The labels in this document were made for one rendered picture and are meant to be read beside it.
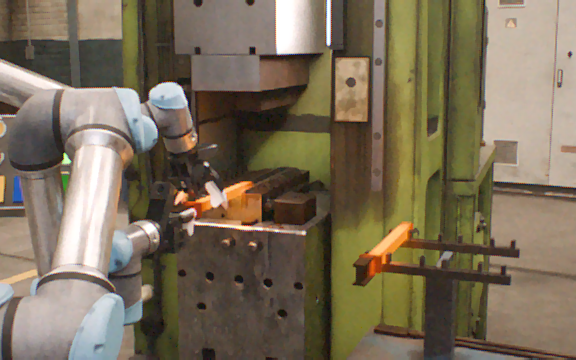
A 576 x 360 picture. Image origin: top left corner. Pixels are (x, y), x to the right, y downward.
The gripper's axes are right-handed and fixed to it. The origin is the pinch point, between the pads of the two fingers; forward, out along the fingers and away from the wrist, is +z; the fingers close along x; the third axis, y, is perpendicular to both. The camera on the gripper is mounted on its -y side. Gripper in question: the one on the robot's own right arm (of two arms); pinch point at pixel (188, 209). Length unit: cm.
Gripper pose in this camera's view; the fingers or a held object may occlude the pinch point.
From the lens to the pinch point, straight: 180.0
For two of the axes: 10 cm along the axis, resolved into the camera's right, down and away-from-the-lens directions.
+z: 3.4, -1.6, 9.3
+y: 0.1, 9.9, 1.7
